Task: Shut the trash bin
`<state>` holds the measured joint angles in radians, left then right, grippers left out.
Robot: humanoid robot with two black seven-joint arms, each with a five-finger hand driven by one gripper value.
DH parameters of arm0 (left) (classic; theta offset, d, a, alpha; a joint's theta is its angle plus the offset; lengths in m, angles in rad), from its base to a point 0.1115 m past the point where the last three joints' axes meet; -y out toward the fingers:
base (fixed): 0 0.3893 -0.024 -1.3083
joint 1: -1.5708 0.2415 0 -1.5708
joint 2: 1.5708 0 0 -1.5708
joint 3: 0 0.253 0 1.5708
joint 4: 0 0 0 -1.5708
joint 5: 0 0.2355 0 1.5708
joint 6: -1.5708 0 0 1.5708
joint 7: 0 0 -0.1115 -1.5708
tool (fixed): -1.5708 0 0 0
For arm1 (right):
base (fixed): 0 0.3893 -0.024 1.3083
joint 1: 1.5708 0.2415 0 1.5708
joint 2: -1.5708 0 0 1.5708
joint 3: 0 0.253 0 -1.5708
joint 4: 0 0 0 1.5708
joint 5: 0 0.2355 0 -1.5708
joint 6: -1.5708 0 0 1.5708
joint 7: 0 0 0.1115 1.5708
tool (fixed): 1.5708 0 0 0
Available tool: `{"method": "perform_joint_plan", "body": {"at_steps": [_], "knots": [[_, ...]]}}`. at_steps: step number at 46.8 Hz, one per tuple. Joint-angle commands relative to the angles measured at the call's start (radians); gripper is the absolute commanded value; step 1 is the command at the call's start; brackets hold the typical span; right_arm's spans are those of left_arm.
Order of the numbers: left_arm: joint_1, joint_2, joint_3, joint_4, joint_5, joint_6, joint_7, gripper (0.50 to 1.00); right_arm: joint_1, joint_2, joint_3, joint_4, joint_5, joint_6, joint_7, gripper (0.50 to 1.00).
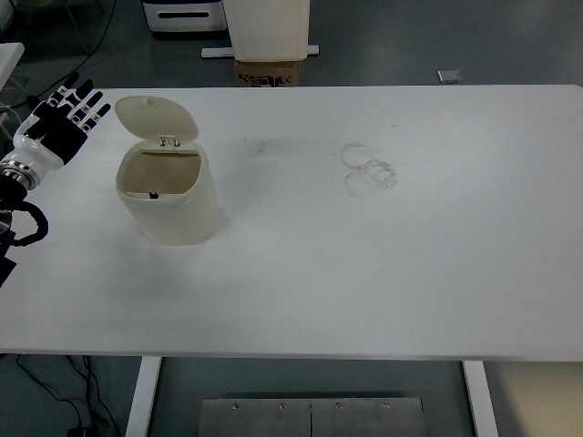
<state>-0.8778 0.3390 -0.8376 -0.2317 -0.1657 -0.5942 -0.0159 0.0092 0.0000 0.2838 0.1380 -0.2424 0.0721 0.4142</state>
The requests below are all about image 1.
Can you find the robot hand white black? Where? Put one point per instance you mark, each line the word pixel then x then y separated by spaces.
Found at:
pixel 59 134

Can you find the cream trash bin with lid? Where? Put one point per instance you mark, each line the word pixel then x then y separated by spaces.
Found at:
pixel 170 214

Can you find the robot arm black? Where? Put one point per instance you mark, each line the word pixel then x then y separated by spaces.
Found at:
pixel 18 175

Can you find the large white plastic bin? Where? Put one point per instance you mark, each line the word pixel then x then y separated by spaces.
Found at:
pixel 268 27

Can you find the white side table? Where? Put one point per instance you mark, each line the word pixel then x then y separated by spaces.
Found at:
pixel 9 57

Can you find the white appliance with black slot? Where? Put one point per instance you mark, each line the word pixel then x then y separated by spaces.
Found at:
pixel 187 18

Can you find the brown cardboard box black print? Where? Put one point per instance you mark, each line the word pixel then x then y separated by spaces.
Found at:
pixel 266 75

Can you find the white table leg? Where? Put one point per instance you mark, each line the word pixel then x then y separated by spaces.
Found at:
pixel 480 400
pixel 143 396

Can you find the black power adapter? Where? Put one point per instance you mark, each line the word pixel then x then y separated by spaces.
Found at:
pixel 76 431

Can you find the grey metal plate with screws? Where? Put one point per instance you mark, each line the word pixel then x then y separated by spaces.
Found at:
pixel 309 419

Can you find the small grey floor plate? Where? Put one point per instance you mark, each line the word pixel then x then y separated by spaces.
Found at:
pixel 450 76

